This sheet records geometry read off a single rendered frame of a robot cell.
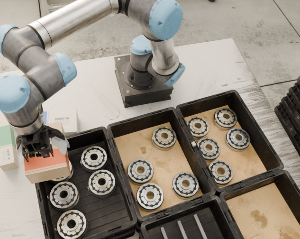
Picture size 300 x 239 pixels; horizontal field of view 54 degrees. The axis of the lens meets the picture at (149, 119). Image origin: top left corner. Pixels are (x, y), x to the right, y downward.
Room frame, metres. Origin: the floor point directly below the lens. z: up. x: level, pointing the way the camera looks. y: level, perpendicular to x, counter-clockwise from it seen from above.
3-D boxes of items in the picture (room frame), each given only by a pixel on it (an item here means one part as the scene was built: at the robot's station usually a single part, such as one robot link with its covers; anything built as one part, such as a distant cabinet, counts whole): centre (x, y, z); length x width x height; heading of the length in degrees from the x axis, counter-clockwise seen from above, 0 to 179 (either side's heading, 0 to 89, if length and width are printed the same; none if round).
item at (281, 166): (0.61, -0.32, 0.92); 0.40 x 0.30 x 0.02; 27
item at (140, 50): (0.96, 0.06, 0.97); 0.13 x 0.12 x 0.14; 56
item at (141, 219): (0.47, -0.05, 0.92); 0.40 x 0.30 x 0.02; 27
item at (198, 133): (0.68, -0.21, 0.86); 0.10 x 0.10 x 0.01
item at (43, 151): (0.34, 0.30, 1.24); 0.09 x 0.08 x 0.12; 22
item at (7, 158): (0.53, 0.62, 0.73); 0.24 x 0.06 x 0.06; 26
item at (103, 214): (0.33, 0.21, 0.87); 0.40 x 0.30 x 0.11; 27
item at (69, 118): (0.64, 0.42, 0.74); 0.20 x 0.12 x 0.09; 105
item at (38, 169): (0.37, 0.31, 1.08); 0.16 x 0.12 x 0.07; 22
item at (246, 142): (0.64, -0.39, 0.86); 0.10 x 0.10 x 0.01
